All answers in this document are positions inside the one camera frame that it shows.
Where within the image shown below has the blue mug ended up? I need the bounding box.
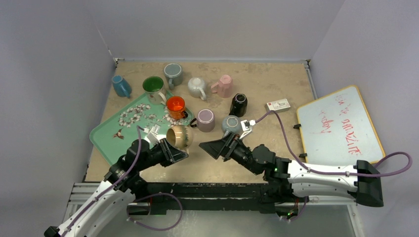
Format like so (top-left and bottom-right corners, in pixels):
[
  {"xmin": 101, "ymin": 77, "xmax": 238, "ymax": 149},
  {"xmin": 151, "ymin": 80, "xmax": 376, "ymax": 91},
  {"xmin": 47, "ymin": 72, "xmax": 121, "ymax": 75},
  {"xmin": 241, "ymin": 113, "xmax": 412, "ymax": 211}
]
[{"xmin": 112, "ymin": 75, "xmax": 132, "ymax": 98}]

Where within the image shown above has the grey-blue mug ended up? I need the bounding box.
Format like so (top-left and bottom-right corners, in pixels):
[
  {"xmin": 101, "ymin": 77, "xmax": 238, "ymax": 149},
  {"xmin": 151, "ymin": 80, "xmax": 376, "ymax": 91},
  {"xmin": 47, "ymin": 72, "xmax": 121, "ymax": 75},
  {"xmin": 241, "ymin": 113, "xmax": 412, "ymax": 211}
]
[{"xmin": 221, "ymin": 115, "xmax": 243, "ymax": 137}]

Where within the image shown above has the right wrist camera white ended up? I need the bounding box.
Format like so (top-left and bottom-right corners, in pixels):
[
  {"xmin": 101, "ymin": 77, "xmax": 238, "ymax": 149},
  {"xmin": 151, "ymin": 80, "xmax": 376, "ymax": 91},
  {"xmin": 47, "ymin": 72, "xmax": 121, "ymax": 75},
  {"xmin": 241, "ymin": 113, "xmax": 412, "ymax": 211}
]
[{"xmin": 240, "ymin": 119, "xmax": 256, "ymax": 140}]

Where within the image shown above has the green floral tray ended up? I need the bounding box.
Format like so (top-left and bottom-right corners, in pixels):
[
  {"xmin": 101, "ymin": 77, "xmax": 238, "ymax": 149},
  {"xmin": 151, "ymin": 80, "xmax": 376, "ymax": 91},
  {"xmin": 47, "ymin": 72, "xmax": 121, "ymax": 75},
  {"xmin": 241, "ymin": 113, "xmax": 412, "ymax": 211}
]
[{"xmin": 90, "ymin": 93, "xmax": 194, "ymax": 165}]

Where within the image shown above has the whiteboard with yellow frame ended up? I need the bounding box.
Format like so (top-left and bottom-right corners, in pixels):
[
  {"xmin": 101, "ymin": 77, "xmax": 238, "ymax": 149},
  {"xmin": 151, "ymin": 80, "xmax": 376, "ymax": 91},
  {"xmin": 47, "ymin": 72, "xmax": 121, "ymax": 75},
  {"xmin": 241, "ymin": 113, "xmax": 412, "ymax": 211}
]
[{"xmin": 296, "ymin": 85, "xmax": 385, "ymax": 165}]

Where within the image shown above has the pink faceted mug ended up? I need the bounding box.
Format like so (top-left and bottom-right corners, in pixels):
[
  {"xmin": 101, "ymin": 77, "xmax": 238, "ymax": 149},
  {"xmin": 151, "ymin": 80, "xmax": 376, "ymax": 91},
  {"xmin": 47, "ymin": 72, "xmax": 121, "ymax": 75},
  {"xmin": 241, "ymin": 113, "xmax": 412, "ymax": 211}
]
[{"xmin": 210, "ymin": 75, "xmax": 233, "ymax": 98}]

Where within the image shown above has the beige round mug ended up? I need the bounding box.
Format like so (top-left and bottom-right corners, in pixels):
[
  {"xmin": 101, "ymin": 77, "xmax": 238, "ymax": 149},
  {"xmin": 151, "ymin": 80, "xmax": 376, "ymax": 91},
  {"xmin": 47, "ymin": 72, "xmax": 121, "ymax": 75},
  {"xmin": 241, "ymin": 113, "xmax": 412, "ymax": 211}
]
[{"xmin": 166, "ymin": 125, "xmax": 194, "ymax": 152}]

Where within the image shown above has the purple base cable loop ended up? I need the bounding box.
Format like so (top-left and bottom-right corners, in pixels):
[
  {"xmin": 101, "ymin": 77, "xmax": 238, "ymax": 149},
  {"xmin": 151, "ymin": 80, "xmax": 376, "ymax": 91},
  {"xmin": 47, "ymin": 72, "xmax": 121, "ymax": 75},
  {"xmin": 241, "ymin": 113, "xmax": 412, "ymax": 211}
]
[{"xmin": 126, "ymin": 192, "xmax": 184, "ymax": 231}]

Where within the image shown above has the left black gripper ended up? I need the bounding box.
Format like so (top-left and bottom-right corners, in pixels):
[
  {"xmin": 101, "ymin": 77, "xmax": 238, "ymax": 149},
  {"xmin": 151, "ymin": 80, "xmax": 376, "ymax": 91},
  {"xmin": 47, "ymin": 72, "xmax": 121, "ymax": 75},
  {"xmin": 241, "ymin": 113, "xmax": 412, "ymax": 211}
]
[{"xmin": 137, "ymin": 137, "xmax": 188, "ymax": 171}]

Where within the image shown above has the small red white box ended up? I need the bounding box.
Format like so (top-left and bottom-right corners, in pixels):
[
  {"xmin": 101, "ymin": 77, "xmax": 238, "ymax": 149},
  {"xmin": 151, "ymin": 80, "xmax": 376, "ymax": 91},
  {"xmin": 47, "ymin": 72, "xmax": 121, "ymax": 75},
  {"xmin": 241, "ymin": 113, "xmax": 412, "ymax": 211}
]
[{"xmin": 265, "ymin": 99, "xmax": 291, "ymax": 113}]

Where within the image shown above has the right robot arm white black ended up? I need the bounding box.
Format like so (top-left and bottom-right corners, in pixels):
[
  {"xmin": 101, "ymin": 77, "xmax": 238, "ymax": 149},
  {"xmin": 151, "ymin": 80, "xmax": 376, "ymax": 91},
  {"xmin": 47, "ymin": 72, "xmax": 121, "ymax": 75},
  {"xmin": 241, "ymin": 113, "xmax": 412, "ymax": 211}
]
[{"xmin": 199, "ymin": 134, "xmax": 384, "ymax": 207}]

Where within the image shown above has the grey-teal mug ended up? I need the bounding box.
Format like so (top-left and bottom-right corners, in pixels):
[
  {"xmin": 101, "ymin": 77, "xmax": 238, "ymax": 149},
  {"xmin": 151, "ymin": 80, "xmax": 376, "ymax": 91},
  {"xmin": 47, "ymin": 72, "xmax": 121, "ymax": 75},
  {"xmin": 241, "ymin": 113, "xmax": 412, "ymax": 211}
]
[{"xmin": 164, "ymin": 63, "xmax": 183, "ymax": 90}]

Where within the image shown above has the purple mug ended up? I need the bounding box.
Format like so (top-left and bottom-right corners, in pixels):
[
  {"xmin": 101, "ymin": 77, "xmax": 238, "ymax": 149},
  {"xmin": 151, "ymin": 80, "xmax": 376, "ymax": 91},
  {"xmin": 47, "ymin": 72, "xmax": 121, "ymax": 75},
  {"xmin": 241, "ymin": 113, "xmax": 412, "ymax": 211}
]
[{"xmin": 189, "ymin": 109, "xmax": 215, "ymax": 132}]

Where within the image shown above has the white-grey mug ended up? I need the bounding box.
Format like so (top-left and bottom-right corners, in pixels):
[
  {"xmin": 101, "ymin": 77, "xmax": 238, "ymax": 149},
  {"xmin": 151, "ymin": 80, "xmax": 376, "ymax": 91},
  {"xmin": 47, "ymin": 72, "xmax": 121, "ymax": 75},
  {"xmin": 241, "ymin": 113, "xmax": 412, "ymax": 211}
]
[{"xmin": 188, "ymin": 77, "xmax": 207, "ymax": 101}]

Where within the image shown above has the black mug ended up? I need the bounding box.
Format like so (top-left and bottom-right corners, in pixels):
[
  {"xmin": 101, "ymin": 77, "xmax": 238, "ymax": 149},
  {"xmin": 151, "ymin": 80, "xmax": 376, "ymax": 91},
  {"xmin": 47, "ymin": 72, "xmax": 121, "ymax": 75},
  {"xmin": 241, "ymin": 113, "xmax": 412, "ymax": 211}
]
[{"xmin": 229, "ymin": 93, "xmax": 248, "ymax": 118}]

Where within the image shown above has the orange mug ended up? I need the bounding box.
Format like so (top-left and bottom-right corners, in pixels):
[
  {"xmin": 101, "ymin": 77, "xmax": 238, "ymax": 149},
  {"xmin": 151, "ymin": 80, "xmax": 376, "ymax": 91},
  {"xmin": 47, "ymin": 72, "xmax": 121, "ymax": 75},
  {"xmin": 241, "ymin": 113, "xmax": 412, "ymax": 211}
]
[{"xmin": 166, "ymin": 96, "xmax": 188, "ymax": 120}]

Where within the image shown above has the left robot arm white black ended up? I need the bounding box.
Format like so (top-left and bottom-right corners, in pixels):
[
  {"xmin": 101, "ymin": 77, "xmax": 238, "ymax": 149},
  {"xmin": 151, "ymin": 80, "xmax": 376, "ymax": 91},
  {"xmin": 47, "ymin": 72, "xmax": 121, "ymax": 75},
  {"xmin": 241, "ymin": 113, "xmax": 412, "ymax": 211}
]
[{"xmin": 43, "ymin": 138, "xmax": 188, "ymax": 237}]

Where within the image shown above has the cream floral mug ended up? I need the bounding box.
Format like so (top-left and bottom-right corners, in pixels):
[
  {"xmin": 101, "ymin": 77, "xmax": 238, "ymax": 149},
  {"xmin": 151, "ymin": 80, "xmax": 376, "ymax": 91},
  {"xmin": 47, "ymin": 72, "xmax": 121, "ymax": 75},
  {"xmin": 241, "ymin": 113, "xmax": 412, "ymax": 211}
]
[{"xmin": 142, "ymin": 76, "xmax": 167, "ymax": 105}]

